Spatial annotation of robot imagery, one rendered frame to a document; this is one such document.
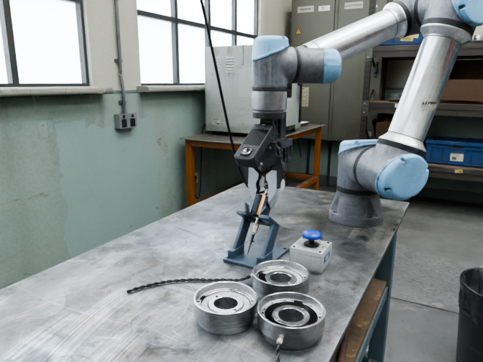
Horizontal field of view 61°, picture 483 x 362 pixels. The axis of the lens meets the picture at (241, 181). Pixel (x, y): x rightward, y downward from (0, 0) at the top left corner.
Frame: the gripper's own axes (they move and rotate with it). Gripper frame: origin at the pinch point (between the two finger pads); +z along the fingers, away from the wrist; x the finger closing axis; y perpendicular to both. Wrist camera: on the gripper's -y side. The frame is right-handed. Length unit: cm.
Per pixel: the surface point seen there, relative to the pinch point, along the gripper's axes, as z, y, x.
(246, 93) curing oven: -18, 180, 110
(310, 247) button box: 7.3, -1.8, -12.5
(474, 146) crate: 28, 329, -32
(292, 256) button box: 9.2, -3.9, -9.4
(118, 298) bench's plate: 11.8, -31.9, 12.2
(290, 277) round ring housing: 9.2, -13.0, -13.0
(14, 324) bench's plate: 12, -46, 20
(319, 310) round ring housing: 8.9, -21.4, -21.8
